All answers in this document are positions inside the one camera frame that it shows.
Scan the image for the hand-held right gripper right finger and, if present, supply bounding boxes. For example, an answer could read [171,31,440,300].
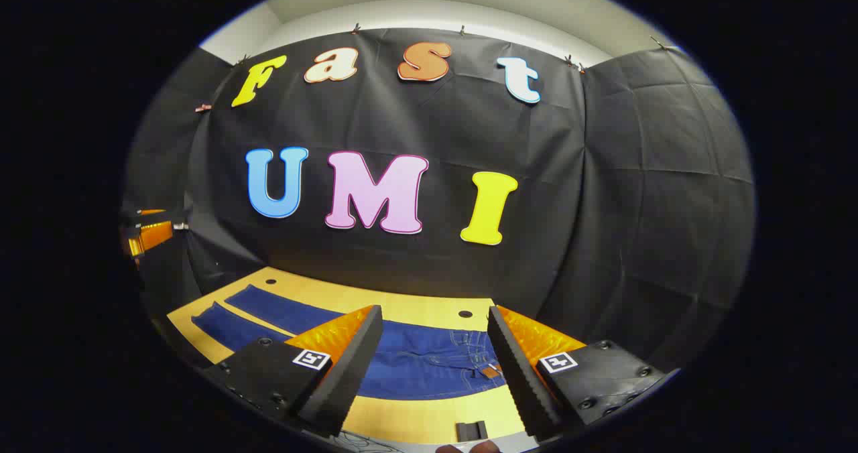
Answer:
[487,304,668,444]

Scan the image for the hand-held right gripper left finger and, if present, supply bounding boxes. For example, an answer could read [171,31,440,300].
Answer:
[201,304,384,439]

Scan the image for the blue denim jeans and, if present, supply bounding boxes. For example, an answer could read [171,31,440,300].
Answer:
[191,284,511,401]

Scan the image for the black backdrop cloth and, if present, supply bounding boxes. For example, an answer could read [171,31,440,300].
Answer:
[121,27,757,375]

